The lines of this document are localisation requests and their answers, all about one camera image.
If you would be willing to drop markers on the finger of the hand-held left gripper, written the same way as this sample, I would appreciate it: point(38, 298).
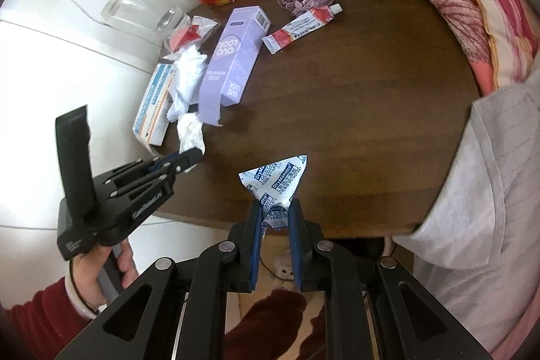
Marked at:
point(168, 179)
point(185, 159)

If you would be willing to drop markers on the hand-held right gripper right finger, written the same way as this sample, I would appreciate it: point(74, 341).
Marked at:
point(296, 242)

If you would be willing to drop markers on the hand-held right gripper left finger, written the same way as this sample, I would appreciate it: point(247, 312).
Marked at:
point(254, 242)

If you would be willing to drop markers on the small white tissue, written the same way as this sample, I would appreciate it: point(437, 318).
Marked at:
point(192, 134)

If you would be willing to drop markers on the blue and white desiccant packet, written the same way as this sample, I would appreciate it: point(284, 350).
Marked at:
point(274, 183)

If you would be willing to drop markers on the blue and white medicine box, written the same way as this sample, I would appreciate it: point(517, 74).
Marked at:
point(152, 107)

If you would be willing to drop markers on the large white tissue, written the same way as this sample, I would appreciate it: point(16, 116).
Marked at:
point(187, 77)

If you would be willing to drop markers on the purple carton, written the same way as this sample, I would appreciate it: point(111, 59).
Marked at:
point(232, 60)

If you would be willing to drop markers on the red wrapper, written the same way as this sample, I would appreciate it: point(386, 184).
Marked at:
point(187, 35)

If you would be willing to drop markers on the red and white ointment tube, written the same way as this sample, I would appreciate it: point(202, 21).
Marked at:
point(299, 29)

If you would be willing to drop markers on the person's left forearm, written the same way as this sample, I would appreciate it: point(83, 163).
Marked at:
point(38, 326)

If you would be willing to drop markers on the person's left hand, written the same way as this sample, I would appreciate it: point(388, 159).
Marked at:
point(126, 265)

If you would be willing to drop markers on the fluffy white slipper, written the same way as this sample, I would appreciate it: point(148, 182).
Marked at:
point(282, 269)

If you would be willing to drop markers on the black wrist band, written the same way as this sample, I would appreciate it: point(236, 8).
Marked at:
point(84, 299)

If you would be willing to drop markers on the wooden nightstand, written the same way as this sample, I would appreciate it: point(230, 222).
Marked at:
point(337, 111)

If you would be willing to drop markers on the clear glass jar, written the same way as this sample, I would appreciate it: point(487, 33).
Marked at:
point(135, 5)

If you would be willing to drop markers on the grey bedsheet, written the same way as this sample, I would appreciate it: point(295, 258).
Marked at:
point(485, 195)

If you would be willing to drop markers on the pink striped pillow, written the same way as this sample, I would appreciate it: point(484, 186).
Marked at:
point(447, 5)

